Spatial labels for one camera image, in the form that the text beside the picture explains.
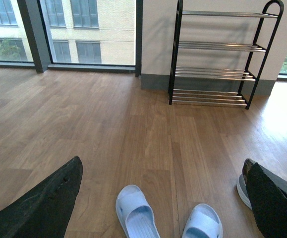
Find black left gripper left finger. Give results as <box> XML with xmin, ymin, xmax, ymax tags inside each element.
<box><xmin>0</xmin><ymin>156</ymin><xmax>83</xmax><ymax>238</ymax></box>

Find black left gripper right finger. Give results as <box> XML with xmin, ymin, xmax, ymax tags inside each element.
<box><xmin>246</xmin><ymin>163</ymin><xmax>287</xmax><ymax>238</ymax></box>

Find grey sneaker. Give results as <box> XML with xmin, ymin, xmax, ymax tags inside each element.
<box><xmin>236</xmin><ymin>158</ymin><xmax>258</xmax><ymax>210</ymax></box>

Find light blue slipper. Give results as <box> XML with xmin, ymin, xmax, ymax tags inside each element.
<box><xmin>115</xmin><ymin>185</ymin><xmax>160</xmax><ymax>238</ymax></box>
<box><xmin>182</xmin><ymin>203</ymin><xmax>223</xmax><ymax>238</ymax></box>

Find black metal shoe rack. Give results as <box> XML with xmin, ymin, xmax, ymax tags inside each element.
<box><xmin>168</xmin><ymin>0</ymin><xmax>284</xmax><ymax>109</ymax></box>

